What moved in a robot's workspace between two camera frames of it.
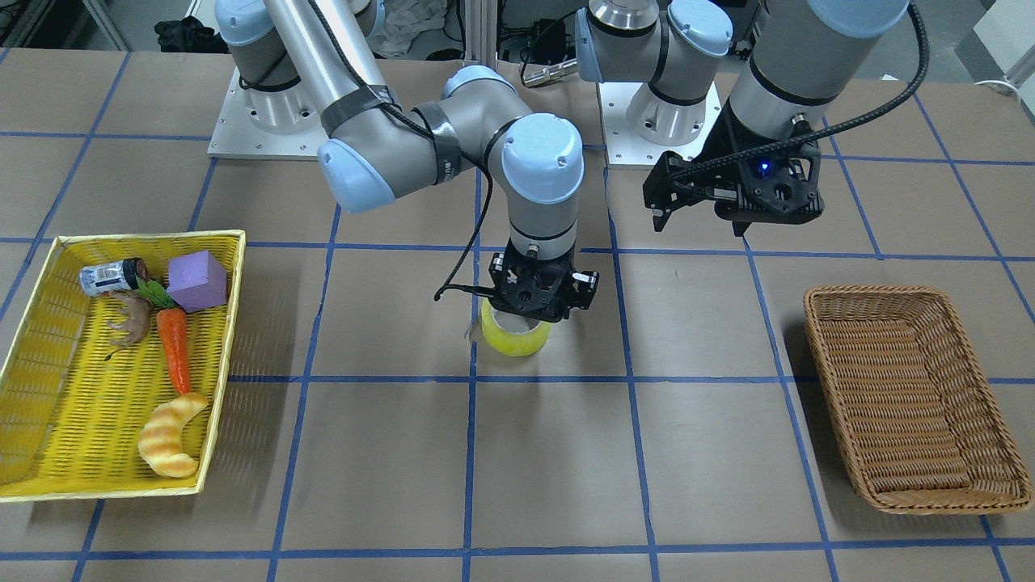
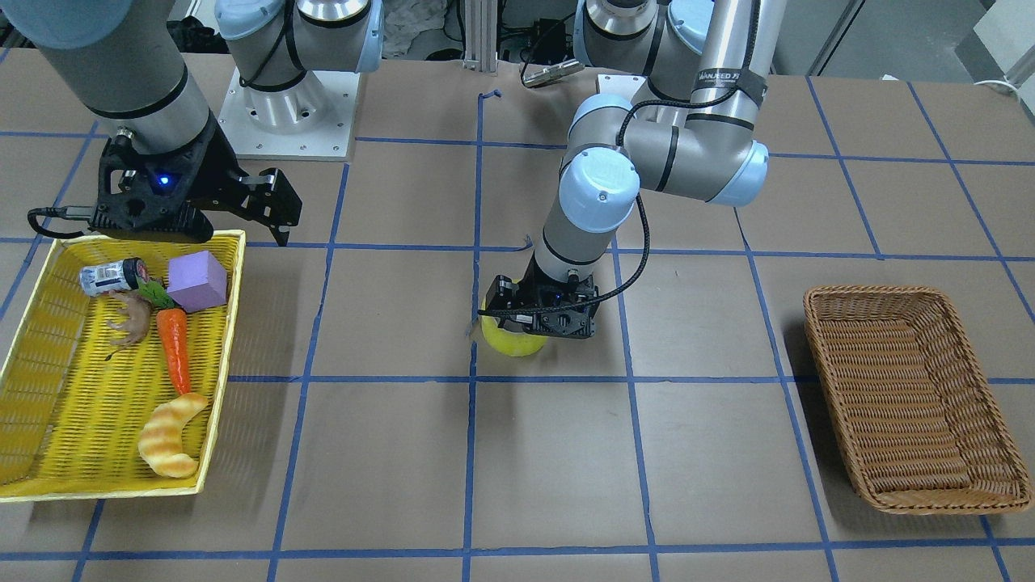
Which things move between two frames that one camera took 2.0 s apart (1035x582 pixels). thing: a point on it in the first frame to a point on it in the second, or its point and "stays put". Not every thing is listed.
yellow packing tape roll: [512, 343] stays put
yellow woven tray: [69, 419] stays put
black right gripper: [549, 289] to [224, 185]
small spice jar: [98, 279] stays put
